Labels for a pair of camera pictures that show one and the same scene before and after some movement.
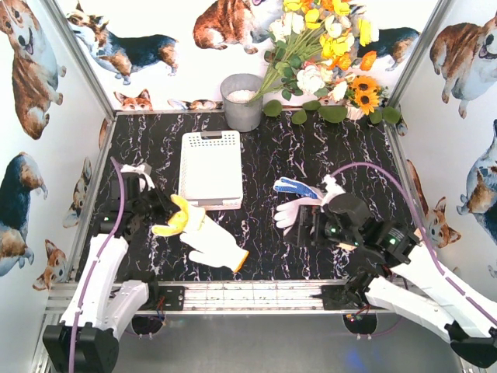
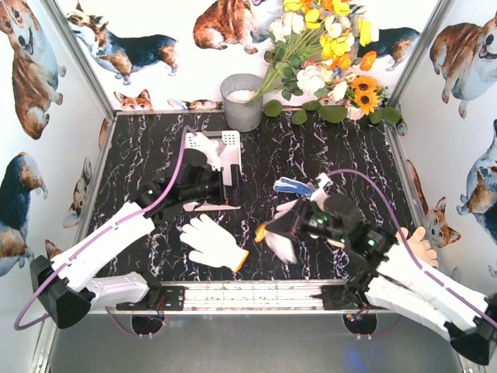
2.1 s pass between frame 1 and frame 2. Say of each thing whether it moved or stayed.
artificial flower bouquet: stayed
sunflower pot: stayed
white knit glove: moved
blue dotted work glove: stayed
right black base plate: stayed
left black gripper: moved
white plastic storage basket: stayed
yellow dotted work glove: moved
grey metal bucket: stayed
